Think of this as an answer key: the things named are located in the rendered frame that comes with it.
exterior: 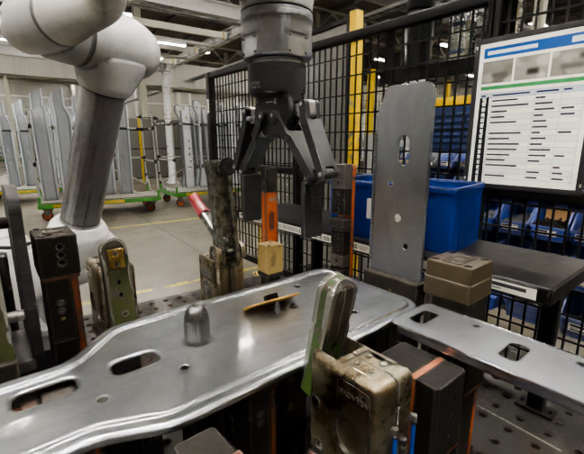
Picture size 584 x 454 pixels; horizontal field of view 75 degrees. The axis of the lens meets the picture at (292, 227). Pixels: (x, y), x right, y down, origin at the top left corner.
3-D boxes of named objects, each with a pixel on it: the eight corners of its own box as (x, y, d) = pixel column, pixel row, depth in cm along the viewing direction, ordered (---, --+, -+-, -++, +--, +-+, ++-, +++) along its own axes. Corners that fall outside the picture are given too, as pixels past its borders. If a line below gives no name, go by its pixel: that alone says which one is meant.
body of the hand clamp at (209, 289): (223, 442, 70) (214, 261, 63) (205, 422, 76) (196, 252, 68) (250, 428, 74) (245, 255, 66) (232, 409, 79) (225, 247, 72)
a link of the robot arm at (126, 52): (22, 273, 111) (93, 255, 129) (51, 306, 105) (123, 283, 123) (54, -15, 80) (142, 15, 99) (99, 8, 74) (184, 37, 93)
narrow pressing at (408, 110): (419, 284, 67) (435, 78, 59) (368, 267, 75) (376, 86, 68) (421, 283, 67) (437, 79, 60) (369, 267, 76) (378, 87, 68)
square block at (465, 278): (450, 473, 64) (472, 269, 56) (409, 444, 70) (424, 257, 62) (473, 449, 69) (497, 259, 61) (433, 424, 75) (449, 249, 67)
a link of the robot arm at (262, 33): (268, -4, 41) (269, 55, 43) (328, 13, 47) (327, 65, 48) (226, 17, 48) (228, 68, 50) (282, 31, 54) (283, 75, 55)
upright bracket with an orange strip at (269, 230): (268, 410, 79) (264, 167, 68) (264, 407, 80) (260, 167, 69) (279, 404, 81) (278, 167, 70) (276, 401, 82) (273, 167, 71)
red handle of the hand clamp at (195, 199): (220, 251, 63) (183, 192, 71) (216, 260, 64) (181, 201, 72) (241, 248, 65) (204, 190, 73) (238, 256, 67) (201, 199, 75)
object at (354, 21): (364, 324, 266) (378, 10, 223) (350, 330, 258) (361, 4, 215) (265, 272, 373) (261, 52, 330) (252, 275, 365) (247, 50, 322)
